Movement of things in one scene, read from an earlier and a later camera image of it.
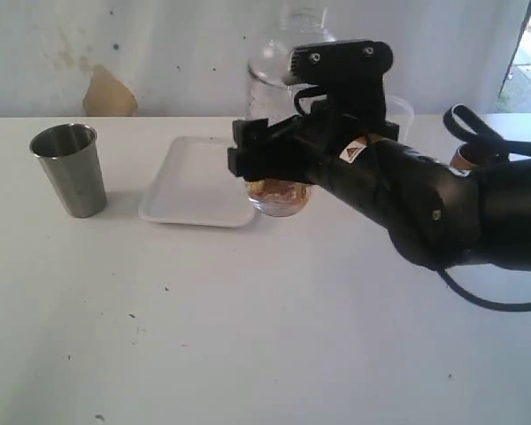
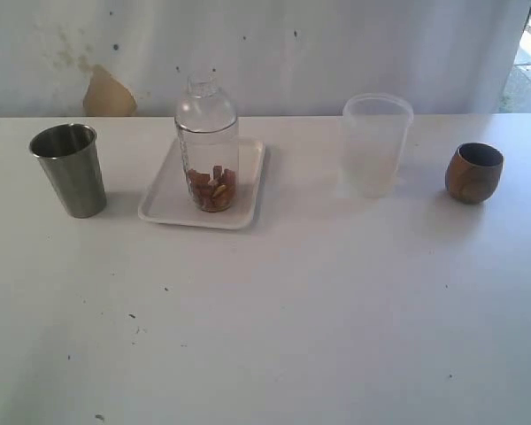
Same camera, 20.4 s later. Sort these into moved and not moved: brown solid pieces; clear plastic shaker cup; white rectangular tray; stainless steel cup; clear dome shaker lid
Moved: clear dome shaker lid; brown solid pieces; clear plastic shaker cup
Not moved: stainless steel cup; white rectangular tray
